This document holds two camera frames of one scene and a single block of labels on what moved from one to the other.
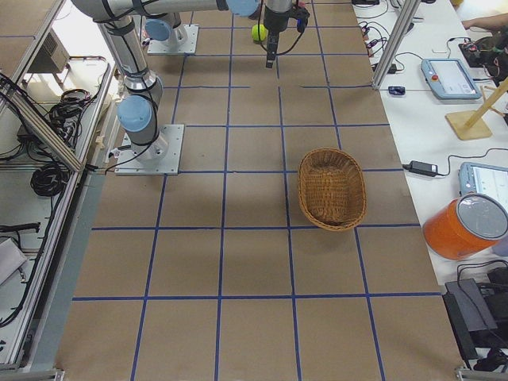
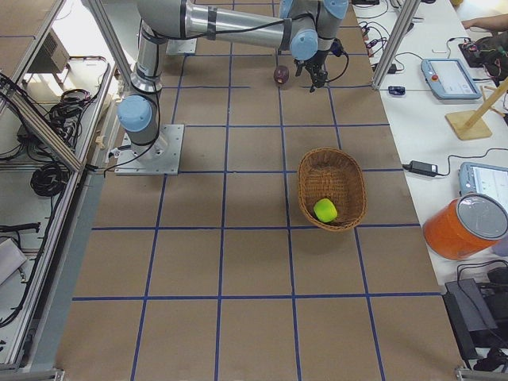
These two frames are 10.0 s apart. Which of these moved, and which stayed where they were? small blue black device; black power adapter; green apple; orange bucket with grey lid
Moved: green apple
Stayed: orange bucket with grey lid; small blue black device; black power adapter
